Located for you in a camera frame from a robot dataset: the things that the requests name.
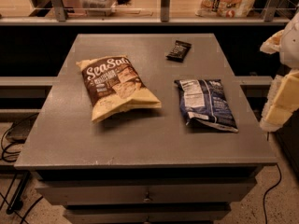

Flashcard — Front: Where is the gray table with drawers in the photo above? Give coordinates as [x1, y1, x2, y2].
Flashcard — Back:
[16, 34, 277, 224]

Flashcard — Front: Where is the blue chips bag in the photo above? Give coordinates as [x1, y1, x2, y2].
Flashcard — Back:
[175, 79, 238, 133]

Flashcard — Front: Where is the clear plastic container on shelf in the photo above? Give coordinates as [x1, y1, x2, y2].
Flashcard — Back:
[79, 0, 116, 16]

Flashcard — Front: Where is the black power adapter on floor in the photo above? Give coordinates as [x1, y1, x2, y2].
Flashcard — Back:
[5, 119, 35, 142]

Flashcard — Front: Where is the black cables left floor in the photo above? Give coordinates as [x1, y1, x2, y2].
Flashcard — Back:
[0, 113, 45, 224]

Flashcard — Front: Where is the colourful snack bag on shelf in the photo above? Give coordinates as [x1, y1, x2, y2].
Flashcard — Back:
[196, 0, 255, 18]

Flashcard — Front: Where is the drawer knob metal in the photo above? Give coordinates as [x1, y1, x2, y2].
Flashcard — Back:
[143, 192, 152, 203]

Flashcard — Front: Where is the metal shelf rack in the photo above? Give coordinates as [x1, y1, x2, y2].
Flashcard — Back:
[0, 0, 299, 26]

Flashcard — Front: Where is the black rxbar chocolate bar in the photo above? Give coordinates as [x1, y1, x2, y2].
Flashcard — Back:
[166, 40, 192, 63]

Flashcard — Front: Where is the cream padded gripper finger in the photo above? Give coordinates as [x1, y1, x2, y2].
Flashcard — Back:
[260, 70, 299, 132]
[260, 30, 283, 54]

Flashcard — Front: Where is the black cable right floor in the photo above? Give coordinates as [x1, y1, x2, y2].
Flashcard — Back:
[262, 131, 283, 224]

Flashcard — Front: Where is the brown Sea Salt chips bag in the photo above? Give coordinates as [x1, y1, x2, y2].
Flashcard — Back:
[76, 55, 162, 122]

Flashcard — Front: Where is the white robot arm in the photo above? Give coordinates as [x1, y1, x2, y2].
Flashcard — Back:
[260, 14, 299, 132]

